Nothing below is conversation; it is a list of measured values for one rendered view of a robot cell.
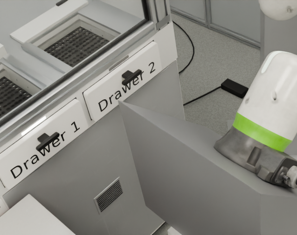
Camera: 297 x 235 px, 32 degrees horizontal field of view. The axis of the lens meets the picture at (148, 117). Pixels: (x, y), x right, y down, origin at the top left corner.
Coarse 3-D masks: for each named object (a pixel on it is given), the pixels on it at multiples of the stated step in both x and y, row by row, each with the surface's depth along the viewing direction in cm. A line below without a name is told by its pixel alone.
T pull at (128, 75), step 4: (124, 72) 152; (128, 72) 151; (132, 72) 151; (136, 72) 150; (140, 72) 151; (124, 76) 150; (128, 76) 150; (132, 76) 150; (136, 76) 151; (124, 80) 149; (128, 80) 149; (124, 84) 148
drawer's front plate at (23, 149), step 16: (64, 112) 141; (80, 112) 145; (48, 128) 139; (64, 128) 144; (80, 128) 148; (16, 144) 134; (32, 144) 137; (64, 144) 146; (0, 160) 132; (16, 160) 136; (0, 176) 134
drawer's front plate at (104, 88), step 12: (144, 48) 155; (156, 48) 158; (132, 60) 152; (144, 60) 156; (156, 60) 160; (120, 72) 150; (144, 72) 158; (156, 72) 163; (96, 84) 147; (108, 84) 149; (120, 84) 153; (132, 84) 157; (84, 96) 146; (96, 96) 147; (108, 96) 151; (96, 108) 149; (108, 108) 153; (96, 120) 152
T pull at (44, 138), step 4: (56, 132) 138; (40, 136) 138; (44, 136) 137; (48, 136) 137; (52, 136) 137; (56, 136) 137; (40, 140) 137; (44, 140) 136; (48, 140) 136; (52, 140) 137; (40, 144) 135; (44, 144) 135; (48, 144) 136; (36, 148) 135; (40, 148) 135
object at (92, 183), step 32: (160, 96) 173; (96, 128) 156; (64, 160) 152; (96, 160) 163; (128, 160) 175; (32, 192) 148; (64, 192) 158; (96, 192) 170; (128, 192) 184; (64, 224) 165; (96, 224) 178; (128, 224) 193; (160, 224) 211
